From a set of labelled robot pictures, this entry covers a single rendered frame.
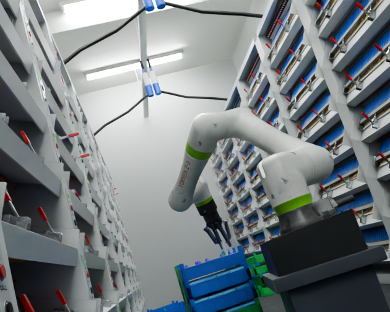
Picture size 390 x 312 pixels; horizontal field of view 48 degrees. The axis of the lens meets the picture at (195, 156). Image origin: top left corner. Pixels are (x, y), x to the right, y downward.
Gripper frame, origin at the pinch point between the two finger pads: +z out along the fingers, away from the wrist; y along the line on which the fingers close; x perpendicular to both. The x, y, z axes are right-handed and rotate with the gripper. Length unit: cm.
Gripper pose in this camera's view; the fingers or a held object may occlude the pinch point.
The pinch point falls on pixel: (226, 247)
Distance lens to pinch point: 220.1
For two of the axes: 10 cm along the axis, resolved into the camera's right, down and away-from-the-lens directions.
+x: -2.4, 3.1, -9.2
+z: 4.4, 8.8, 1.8
